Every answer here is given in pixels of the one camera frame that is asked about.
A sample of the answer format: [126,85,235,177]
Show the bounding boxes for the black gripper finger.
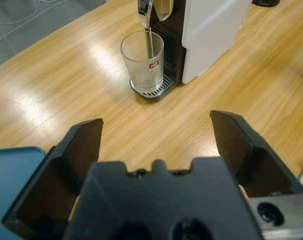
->
[209,109,303,200]
[0,117,104,237]

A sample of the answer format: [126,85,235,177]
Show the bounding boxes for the clear drinking glass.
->
[120,30,165,93]

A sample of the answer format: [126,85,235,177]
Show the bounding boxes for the white capsule coffee machine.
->
[129,0,252,102]

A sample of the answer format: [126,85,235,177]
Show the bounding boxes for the teal plastic tray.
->
[0,146,46,240]

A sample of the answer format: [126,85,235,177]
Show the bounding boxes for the black capsule holder with rods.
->
[252,0,282,8]

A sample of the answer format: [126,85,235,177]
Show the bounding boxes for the white floor cable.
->
[0,0,67,65]

